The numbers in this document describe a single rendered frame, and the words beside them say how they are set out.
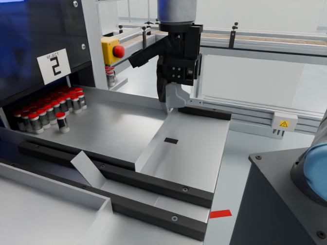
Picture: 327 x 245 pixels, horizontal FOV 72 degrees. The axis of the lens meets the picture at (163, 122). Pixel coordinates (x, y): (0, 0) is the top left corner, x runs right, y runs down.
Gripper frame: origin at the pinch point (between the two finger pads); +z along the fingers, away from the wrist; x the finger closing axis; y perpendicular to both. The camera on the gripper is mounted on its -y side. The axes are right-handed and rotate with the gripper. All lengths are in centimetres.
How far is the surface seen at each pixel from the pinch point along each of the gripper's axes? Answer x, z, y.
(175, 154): -11.3, 3.6, 6.3
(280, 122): 80, 41, 41
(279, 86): 144, 43, 45
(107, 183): -23.1, 3.4, -2.6
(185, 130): -1.7, 3.6, 5.6
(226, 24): 143, -1, -3
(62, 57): -4.4, -11.7, -24.4
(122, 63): 41, 4, -35
